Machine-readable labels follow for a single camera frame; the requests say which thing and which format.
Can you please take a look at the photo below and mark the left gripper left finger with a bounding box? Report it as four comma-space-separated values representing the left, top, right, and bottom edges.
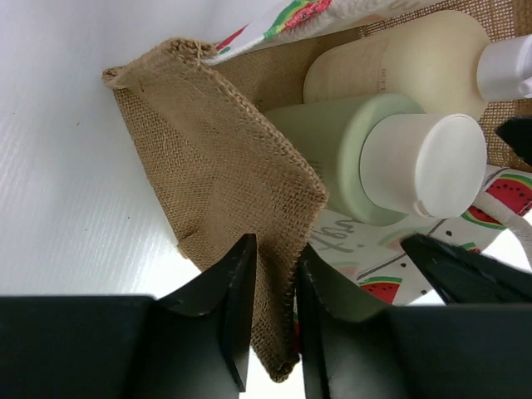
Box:
1, 234, 257, 398

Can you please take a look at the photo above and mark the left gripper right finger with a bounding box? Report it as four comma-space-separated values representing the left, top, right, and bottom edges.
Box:
297, 260, 531, 398

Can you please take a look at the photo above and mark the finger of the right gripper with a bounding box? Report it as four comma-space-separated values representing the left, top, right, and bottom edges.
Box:
401, 234, 531, 304
495, 116, 532, 160

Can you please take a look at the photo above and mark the cream bottle white pump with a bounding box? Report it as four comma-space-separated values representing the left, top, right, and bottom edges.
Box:
303, 11, 531, 120

